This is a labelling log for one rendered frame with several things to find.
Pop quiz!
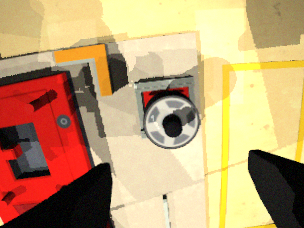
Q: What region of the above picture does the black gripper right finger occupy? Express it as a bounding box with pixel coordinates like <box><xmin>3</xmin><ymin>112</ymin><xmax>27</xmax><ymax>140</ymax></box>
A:
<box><xmin>247</xmin><ymin>149</ymin><xmax>304</xmax><ymax>228</ymax></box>

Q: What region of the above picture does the black wheel with grey hub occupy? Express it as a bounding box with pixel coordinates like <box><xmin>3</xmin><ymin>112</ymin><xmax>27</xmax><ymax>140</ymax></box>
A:
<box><xmin>143</xmin><ymin>90</ymin><xmax>200</xmax><ymax>150</ymax></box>

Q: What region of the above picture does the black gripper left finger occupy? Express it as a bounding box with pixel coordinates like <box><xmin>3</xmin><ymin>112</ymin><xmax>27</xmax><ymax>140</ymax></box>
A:
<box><xmin>0</xmin><ymin>163</ymin><xmax>113</xmax><ymax>228</ymax></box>

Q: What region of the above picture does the yellow rectangular outline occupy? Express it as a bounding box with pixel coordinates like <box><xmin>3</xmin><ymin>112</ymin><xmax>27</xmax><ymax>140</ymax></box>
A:
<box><xmin>220</xmin><ymin>59</ymin><xmax>304</xmax><ymax>228</ymax></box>

